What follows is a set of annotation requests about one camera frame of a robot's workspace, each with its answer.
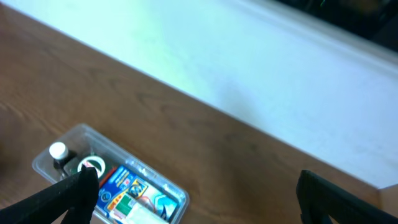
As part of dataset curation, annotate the green Zam-Buk box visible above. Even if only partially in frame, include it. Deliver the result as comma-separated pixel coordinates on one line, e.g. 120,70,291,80
64,154,118,181

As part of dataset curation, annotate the dark syrup bottle white cap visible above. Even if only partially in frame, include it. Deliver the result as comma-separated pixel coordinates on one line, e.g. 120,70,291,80
49,142,77,179

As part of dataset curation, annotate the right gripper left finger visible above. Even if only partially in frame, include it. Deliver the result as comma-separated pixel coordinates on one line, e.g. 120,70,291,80
1,167,99,224

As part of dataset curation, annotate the blue Kool Fever box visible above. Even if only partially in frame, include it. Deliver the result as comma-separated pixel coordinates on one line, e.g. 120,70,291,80
97,166,178,223

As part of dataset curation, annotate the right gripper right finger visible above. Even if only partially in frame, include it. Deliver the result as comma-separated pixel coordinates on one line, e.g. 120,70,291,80
296,170,397,224

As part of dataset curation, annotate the white green medicine box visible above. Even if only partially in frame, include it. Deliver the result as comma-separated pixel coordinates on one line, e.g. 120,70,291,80
108,194,168,224

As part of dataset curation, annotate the clear plastic container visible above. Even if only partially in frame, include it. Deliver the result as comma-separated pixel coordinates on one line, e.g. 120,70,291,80
32,124,189,223

